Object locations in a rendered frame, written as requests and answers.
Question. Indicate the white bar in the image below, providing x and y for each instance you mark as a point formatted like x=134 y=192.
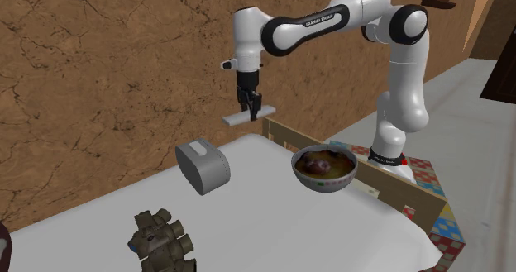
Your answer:
x=246 y=116

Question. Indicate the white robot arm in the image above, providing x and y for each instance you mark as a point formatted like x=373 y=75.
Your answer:
x=403 y=85

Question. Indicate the white bowl of soup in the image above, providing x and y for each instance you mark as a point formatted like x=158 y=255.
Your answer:
x=324 y=167

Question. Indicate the colourful patterned robot stand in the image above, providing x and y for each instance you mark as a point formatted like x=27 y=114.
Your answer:
x=439 y=222

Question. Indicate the dark wooden door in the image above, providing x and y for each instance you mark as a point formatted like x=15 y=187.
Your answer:
x=500 y=73

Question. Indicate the grey rounded box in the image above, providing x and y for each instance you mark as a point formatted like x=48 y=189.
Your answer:
x=203 y=166

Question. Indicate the dark red round object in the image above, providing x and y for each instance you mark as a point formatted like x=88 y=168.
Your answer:
x=5 y=247

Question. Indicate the olive green binoculars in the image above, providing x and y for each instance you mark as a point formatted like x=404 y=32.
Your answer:
x=163 y=243

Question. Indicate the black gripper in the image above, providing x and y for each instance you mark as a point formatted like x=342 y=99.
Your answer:
x=247 y=80

